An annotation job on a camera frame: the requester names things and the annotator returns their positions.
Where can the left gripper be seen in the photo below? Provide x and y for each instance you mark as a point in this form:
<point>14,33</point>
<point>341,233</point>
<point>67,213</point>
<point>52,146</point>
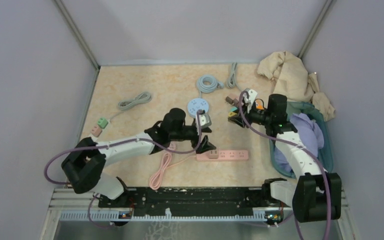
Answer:
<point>198,131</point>

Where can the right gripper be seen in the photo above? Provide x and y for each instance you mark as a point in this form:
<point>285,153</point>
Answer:
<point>247,115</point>

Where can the teal plug adapter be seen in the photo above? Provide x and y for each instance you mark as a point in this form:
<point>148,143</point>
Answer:
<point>233,109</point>

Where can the brown plug adapter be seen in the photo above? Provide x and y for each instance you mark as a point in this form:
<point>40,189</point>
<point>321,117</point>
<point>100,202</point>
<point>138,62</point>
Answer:
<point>213,154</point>

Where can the pink plug adapter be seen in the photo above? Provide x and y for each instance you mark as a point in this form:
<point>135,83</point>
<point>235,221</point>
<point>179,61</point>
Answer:
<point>232,99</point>

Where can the pink power strip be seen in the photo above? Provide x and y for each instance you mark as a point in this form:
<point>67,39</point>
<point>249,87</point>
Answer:
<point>225,156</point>

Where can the orange power strip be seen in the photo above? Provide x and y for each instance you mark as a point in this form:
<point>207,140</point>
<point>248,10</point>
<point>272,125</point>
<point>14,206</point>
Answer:
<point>259,104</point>

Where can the round blue socket hub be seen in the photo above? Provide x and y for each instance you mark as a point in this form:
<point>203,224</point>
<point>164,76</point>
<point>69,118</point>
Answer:
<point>195,105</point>

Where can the yellow plug adapter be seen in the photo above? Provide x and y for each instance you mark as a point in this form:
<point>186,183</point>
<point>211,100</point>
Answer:
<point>232,114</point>

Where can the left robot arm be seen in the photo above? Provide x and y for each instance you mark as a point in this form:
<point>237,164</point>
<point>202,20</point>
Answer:
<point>84,165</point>

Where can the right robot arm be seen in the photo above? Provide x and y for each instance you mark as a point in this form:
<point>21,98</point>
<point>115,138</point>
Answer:
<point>317,195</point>

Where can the beige cloth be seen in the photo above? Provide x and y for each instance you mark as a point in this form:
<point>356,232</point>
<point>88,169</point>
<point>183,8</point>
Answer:
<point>289,77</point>

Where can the lavender cloth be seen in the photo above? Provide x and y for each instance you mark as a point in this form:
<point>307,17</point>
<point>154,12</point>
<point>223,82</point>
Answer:
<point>309,133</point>

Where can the teal plastic basket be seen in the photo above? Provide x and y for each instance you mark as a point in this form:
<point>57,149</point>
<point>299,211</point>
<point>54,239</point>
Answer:
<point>325,153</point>

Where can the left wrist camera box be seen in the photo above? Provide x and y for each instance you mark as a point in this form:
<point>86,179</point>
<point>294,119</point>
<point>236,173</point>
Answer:
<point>203,120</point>

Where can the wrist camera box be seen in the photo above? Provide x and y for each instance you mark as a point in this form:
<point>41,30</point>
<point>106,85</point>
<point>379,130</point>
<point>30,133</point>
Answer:
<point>249,98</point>
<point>203,120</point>

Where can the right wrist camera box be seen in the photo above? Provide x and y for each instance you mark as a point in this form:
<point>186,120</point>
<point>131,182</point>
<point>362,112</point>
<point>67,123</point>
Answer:
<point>249,98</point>

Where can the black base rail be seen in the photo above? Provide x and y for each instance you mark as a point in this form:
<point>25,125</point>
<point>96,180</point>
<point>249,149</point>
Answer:
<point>192,201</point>

